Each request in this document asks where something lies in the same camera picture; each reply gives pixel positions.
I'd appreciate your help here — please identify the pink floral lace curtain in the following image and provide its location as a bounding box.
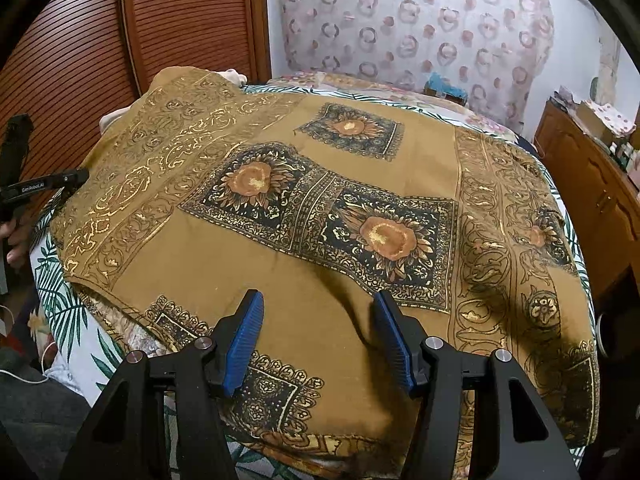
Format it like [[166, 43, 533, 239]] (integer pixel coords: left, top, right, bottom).
[[280, 0, 554, 132]]

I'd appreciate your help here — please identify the palm leaf print bedsheet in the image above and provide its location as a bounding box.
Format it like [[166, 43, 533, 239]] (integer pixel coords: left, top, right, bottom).
[[29, 81, 597, 480]]

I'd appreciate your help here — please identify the floral cardboard box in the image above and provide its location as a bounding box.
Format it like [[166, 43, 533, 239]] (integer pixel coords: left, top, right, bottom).
[[576, 100, 636, 145]]

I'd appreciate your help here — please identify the blue box behind bed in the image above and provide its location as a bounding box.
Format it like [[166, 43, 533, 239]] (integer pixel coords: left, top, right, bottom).
[[423, 73, 469, 106]]

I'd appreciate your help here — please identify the brown louvered wooden wardrobe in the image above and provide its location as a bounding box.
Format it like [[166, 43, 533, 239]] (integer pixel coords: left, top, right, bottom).
[[1, 0, 271, 179]]

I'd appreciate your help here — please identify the beige folded garment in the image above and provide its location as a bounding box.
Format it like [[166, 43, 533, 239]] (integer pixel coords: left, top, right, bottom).
[[99, 66, 248, 136]]

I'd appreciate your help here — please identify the floral blanket on bed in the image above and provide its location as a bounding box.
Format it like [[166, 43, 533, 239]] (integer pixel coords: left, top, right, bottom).
[[268, 72, 518, 144]]

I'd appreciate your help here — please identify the wooden sideboard cabinet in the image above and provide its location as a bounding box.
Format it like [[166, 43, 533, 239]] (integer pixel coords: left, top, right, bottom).
[[534, 99, 639, 299]]

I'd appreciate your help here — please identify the mustard paisley patterned cloth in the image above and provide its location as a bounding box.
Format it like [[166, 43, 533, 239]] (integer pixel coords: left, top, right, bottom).
[[49, 65, 600, 480]]

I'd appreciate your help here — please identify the person's left hand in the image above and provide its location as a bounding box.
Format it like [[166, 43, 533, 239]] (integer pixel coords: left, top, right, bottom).
[[0, 212, 35, 270]]

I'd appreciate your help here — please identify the navy blue mattress edge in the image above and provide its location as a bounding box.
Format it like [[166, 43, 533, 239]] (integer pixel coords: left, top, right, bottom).
[[516, 134, 541, 160]]

